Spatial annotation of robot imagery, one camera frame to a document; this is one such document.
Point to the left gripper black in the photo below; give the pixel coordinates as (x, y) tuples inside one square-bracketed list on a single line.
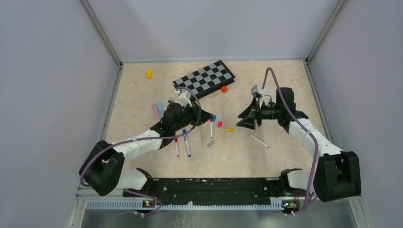
[(200, 116)]

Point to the yellow block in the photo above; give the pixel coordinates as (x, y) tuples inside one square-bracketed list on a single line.
[(149, 74)]

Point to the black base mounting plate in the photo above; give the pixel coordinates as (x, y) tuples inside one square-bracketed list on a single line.
[(219, 191)]

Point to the white marker blue cap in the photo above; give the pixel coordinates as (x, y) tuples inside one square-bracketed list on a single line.
[(186, 143)]

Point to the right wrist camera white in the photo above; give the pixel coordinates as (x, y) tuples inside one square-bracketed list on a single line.
[(258, 92)]

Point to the black and grey chessboard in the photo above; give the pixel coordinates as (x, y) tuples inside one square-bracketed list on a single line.
[(206, 80)]

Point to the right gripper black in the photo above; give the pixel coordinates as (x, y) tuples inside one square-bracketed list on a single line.
[(252, 112)]

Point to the light blue eraser block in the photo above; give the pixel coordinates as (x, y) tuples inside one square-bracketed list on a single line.
[(160, 109)]

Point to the aluminium frame rail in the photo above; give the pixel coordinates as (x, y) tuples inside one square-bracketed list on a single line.
[(130, 209)]

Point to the white marker grey cap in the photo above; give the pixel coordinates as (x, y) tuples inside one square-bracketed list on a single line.
[(259, 141)]

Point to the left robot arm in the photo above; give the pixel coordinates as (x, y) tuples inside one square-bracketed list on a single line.
[(103, 167)]

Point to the pink eraser block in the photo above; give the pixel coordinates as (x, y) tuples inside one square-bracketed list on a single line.
[(156, 112)]

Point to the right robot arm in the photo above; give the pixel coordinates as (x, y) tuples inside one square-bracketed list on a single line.
[(336, 173)]

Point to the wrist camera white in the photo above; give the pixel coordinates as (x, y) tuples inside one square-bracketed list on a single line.
[(258, 92), (184, 97)]

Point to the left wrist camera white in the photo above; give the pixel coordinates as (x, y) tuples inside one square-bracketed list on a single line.
[(184, 97)]

